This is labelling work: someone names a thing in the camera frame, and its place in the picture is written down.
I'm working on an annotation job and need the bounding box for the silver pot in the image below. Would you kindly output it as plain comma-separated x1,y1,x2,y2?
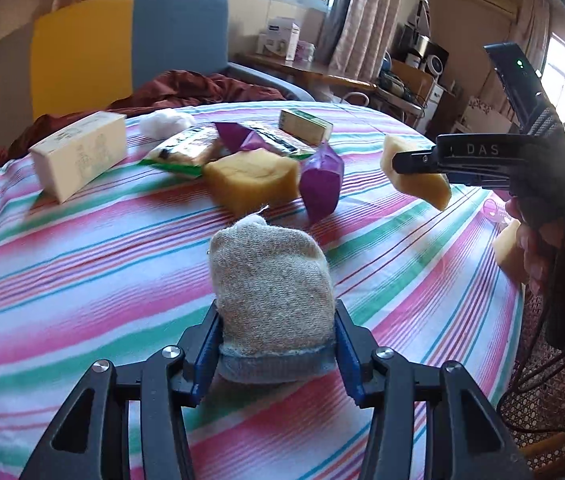
413,35,450,77

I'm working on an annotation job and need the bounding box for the cardboard box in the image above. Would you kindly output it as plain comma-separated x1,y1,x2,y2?
389,59,436,107

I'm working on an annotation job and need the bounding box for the maroon blanket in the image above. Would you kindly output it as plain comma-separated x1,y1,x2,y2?
0,70,289,173

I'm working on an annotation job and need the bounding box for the white cotton ball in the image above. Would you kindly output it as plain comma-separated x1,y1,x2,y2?
141,108,196,137

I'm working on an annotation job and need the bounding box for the person's right hand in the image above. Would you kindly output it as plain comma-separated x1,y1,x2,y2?
504,197,565,297

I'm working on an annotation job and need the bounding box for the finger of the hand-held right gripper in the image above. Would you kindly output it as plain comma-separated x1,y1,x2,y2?
392,131,519,192

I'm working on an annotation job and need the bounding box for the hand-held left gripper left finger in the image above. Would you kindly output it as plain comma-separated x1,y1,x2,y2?
21,302,224,480

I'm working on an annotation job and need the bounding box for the patterned curtain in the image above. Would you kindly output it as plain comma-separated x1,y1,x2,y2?
329,0,409,82

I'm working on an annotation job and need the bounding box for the small green box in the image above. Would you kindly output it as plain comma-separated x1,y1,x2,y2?
279,108,334,144

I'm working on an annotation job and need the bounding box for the wooden desk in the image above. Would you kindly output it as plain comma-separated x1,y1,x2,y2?
236,52,379,92

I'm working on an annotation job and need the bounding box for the purple packet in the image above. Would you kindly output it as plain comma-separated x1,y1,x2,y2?
299,142,346,225
214,120,264,154

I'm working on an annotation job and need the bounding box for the black cable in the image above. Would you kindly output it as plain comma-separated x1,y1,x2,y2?
496,330,565,436

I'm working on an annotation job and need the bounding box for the grey sock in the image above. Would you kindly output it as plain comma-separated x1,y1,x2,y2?
208,214,337,385

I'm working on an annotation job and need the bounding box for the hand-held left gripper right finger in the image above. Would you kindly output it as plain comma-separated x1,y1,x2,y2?
333,299,534,480

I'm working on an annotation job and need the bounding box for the white box with blue label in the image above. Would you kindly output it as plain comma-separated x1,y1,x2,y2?
255,17,301,61

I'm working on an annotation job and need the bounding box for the yellow sponge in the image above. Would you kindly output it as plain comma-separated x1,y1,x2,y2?
492,220,530,286
380,134,453,212
203,148,300,209

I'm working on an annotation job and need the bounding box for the yellow and blue armchair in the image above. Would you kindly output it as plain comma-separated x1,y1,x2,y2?
0,0,313,122

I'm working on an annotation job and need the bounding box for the white printed carton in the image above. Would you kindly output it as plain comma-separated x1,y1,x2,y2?
28,111,128,204

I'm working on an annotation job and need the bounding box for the pink plastic item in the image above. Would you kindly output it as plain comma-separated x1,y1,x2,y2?
482,198,513,224

